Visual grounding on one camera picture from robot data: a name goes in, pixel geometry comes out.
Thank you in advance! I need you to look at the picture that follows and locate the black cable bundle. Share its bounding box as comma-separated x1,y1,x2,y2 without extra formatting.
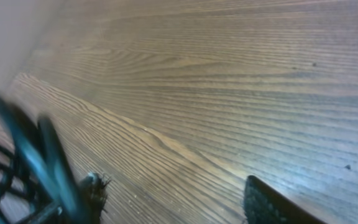
0,90,86,224

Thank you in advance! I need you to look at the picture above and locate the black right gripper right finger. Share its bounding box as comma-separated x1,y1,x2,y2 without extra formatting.
243,175,324,224

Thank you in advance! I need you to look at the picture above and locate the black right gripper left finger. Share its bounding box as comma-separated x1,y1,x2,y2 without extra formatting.
51,172,111,224

